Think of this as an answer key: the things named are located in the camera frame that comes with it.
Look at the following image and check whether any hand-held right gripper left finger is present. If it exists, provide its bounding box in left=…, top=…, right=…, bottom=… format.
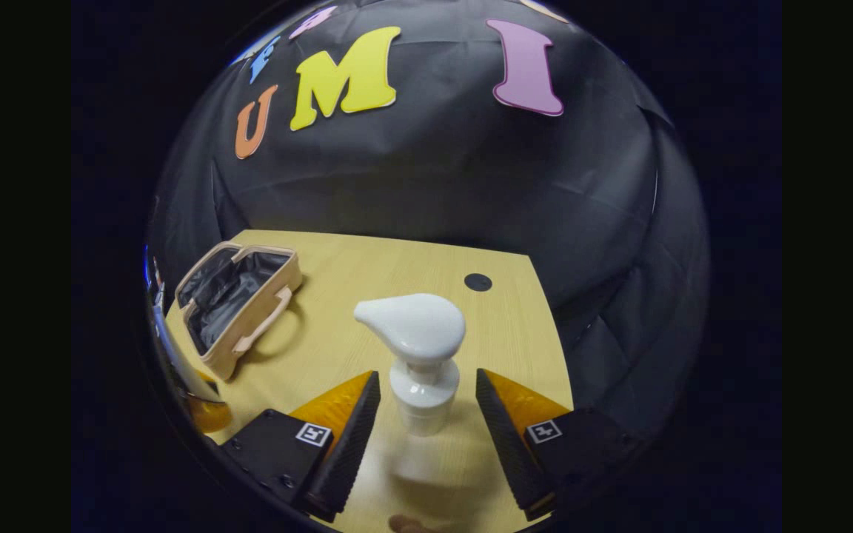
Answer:
left=221, top=370, right=382, bottom=523

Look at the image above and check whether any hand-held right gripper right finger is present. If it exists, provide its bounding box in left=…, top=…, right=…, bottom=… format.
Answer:
left=475, top=368, right=638, bottom=521

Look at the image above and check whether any white pump bottle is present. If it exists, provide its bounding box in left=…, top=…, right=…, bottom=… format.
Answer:
left=353, top=293, right=467, bottom=486

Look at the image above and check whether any beige suitcase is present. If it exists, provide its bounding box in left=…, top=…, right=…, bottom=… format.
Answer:
left=174, top=241, right=305, bottom=383

